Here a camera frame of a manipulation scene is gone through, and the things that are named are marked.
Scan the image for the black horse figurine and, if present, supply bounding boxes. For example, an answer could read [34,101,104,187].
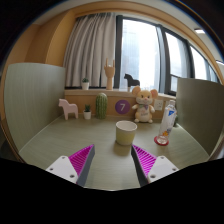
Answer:
[123,73,141,93]

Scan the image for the round purple number sign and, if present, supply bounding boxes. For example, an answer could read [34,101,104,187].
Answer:
[114,99,131,115]

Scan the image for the small plant in white pot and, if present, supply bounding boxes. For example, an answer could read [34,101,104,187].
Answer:
[82,104,92,121]
[81,77,90,91]

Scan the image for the pink horse figurine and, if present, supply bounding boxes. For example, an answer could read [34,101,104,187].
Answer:
[58,98,80,121]

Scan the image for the wooden hand model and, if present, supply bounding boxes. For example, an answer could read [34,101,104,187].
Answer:
[103,58,116,91]

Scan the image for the dark-framed window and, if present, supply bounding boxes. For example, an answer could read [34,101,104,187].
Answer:
[114,14,221,95]

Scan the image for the pale green desk partition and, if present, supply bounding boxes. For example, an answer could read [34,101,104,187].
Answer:
[175,77,224,156]
[3,62,66,152]

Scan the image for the clear plastic water bottle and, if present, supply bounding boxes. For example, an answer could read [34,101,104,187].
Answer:
[156,99,178,147]

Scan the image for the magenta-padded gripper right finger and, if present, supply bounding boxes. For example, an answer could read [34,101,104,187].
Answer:
[130,144,179,188]

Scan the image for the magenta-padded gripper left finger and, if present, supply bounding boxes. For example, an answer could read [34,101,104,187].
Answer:
[45,143,96,188]

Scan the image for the white wall socket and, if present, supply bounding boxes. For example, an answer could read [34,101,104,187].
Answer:
[153,99,164,112]

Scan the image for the white ceiling lights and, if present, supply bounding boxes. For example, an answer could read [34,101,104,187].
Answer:
[194,28,224,67]

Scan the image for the wooden desk back ledge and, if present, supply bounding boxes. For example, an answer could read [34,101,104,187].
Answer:
[64,88,177,121]

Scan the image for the pale yellow white cup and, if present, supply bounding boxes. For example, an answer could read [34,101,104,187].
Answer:
[115,120,138,147]

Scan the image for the flat round red coaster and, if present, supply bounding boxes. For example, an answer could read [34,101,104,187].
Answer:
[153,134,170,147]

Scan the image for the tall green cactus ornament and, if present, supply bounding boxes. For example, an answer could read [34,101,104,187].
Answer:
[95,92,109,120]

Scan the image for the grey pleated curtain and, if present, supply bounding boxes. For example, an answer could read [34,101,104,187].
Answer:
[63,13,117,88]

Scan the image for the cream plush mouse toy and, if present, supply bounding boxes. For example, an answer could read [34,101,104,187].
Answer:
[131,85,159,124]

